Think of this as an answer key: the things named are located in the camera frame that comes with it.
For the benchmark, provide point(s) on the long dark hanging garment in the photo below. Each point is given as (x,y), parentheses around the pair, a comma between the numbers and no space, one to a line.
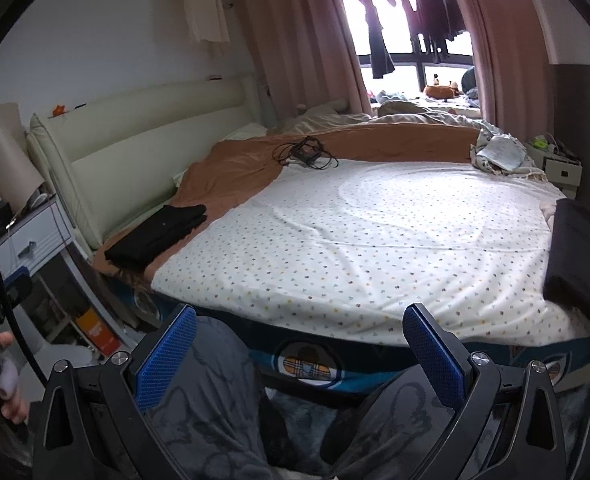
(380,45)

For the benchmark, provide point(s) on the pile of pale clothes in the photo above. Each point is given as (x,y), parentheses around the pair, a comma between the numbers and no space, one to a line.
(500,152)

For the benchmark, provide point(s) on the pink curtain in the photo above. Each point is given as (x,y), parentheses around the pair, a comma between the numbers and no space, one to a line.
(505,50)
(300,35)

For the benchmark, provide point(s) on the green item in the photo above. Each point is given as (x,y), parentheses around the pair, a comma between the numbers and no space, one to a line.
(541,142)

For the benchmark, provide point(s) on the small orange figure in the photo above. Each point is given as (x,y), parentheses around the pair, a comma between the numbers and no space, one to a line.
(58,109)

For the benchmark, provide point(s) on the white drawer cabinet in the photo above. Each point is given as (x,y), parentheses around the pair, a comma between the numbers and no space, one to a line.
(30,235)

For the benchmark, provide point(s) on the window with dark frame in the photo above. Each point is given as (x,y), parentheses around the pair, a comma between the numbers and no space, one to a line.
(410,57)

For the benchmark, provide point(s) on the black folded garment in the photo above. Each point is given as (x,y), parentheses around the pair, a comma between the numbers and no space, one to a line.
(575,255)

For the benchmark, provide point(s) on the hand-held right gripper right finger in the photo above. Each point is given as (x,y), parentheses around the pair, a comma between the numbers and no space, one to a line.
(435,355)

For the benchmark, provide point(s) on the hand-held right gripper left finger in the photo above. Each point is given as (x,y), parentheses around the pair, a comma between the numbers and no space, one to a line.
(167,355)

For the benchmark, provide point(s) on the orange blanket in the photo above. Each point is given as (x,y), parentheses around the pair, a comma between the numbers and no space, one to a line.
(235,170)

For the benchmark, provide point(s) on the beige crumpled quilt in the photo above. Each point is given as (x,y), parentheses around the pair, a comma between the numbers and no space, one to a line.
(410,115)

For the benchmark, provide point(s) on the small white nightstand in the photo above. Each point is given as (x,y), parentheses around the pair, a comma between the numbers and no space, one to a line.
(562,172)

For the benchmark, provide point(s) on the black button jacket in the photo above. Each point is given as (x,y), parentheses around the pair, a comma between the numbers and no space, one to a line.
(160,235)

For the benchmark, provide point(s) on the cream lampshade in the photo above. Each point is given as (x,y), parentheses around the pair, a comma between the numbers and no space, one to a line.
(5,150)

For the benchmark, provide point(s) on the grey printed pants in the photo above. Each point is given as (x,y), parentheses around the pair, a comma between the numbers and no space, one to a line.
(215,400)

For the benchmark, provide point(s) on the cream bed headboard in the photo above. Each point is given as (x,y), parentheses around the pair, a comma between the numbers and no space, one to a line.
(140,130)

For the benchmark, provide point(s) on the white pillow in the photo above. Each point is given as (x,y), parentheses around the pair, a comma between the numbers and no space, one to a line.
(245,131)

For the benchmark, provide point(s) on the orange box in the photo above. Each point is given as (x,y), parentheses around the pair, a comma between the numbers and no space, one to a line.
(97,332)

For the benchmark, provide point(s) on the white dotted bed sheet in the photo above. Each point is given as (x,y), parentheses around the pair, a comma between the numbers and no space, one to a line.
(375,240)

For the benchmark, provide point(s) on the dark round cushion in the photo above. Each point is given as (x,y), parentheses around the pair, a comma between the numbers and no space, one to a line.
(469,82)

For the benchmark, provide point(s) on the orange plush toy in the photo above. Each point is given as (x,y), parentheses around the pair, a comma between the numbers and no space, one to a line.
(437,91)

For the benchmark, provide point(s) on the row of dark hanging clothes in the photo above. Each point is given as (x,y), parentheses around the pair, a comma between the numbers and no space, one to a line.
(435,15)

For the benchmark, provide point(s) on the person's left hand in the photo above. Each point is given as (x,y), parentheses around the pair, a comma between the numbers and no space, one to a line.
(15,409)

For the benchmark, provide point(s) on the cream hanging cloth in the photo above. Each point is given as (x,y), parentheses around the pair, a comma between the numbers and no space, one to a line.
(202,10)

